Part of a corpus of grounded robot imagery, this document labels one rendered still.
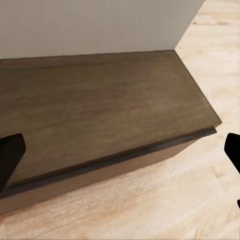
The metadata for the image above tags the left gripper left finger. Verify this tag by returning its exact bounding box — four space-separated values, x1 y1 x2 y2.
0 133 26 192

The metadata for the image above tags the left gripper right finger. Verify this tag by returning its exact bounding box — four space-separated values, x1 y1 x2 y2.
224 132 240 173

